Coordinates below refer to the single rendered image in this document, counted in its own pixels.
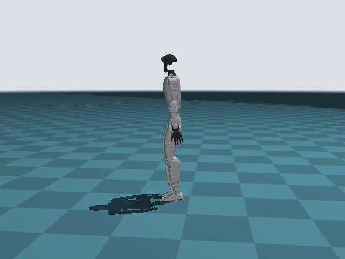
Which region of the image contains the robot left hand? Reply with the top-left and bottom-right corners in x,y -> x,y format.
171,123 -> 183,145

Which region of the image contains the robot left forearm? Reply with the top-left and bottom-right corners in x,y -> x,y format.
170,100 -> 178,130

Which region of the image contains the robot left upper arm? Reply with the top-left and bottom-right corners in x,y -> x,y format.
168,77 -> 178,108

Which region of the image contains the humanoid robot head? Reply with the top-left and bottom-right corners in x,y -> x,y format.
161,54 -> 177,76

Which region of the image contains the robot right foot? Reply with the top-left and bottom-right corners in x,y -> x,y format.
158,191 -> 171,197

